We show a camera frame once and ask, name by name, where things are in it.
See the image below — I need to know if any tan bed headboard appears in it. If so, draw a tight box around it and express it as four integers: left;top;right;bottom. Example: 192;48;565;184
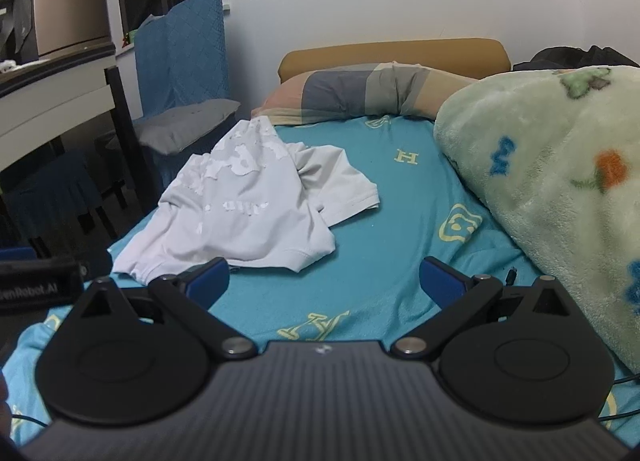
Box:
278;38;511;84

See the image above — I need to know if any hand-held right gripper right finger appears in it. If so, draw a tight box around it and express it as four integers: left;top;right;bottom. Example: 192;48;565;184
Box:
391;257;573;361

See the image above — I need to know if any white table with black legs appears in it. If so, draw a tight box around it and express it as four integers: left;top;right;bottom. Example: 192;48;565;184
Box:
0;38;161;242

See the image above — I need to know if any bed with turquoise printed sheet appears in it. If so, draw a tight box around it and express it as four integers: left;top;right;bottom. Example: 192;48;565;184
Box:
0;113;640;447

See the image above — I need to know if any white t-shirt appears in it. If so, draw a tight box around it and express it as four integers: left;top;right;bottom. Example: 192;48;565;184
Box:
111;118;381;284

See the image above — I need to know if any dark blue covered chair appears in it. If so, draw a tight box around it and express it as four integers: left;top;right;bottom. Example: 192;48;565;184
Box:
0;148;108;252

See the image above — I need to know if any grey seat cushion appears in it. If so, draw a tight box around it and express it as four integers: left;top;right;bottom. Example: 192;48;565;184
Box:
135;98;242;156

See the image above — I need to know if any green printed fleece blanket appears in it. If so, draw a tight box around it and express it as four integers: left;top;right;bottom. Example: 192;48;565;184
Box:
433;65;640;374

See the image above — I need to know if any black bag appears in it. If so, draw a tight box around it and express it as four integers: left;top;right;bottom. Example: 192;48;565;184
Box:
512;45;640;72

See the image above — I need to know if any blue quilted covered chair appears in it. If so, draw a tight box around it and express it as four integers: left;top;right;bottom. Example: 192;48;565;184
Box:
134;0;241;196

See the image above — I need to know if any dark grey cloth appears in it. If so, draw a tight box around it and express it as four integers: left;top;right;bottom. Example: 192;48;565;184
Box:
0;0;40;66

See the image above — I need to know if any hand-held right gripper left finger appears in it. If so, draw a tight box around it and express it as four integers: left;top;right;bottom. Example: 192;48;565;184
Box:
72;257;259;360

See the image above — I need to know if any colour block pillow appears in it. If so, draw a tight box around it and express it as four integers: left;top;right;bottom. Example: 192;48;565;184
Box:
250;61;481;126

